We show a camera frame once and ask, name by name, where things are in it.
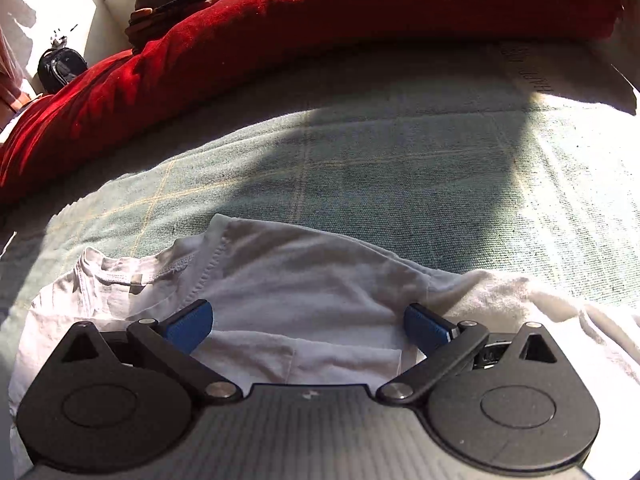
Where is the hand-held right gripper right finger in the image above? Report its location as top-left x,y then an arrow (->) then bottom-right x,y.
376,302 -> 558,406

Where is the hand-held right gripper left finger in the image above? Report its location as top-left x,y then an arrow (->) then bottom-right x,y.
60,299 -> 243,403

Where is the white printed t-shirt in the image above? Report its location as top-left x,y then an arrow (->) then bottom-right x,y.
7,212 -> 640,480

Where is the green plaid bed sheet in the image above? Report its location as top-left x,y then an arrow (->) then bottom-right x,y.
0,35 -> 640,361

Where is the black round bag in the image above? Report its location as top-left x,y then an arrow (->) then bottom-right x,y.
37,47 -> 88,95

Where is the pink curtain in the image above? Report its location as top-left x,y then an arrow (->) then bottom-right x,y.
0,25 -> 31,131

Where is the red quilt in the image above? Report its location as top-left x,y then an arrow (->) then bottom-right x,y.
0,0 -> 626,206

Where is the dark smartphone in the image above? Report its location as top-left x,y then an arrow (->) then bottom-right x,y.
152,0 -> 211,16

